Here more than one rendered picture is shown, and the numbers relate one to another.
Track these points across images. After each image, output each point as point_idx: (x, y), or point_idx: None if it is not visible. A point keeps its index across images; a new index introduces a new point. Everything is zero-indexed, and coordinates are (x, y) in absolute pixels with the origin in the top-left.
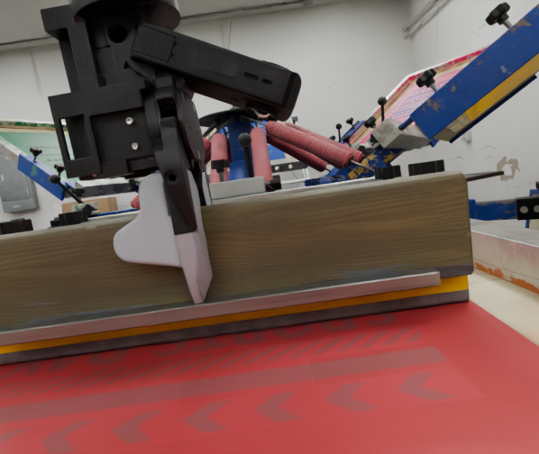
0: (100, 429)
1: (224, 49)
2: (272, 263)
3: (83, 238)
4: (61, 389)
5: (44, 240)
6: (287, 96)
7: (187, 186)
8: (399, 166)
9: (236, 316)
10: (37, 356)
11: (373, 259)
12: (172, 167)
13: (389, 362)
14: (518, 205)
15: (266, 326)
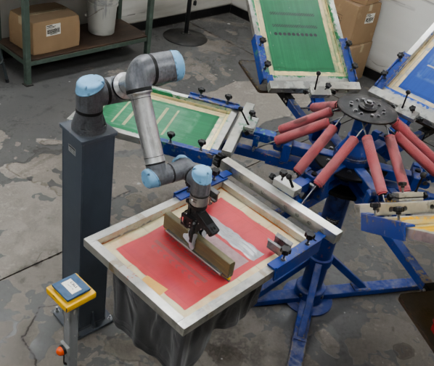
0: (168, 258)
1: (204, 223)
2: (202, 253)
3: (181, 228)
4: (170, 247)
5: (177, 224)
6: (210, 235)
7: (191, 237)
8: (312, 237)
9: None
10: None
11: (215, 264)
12: (189, 234)
13: (200, 277)
14: (424, 287)
15: None
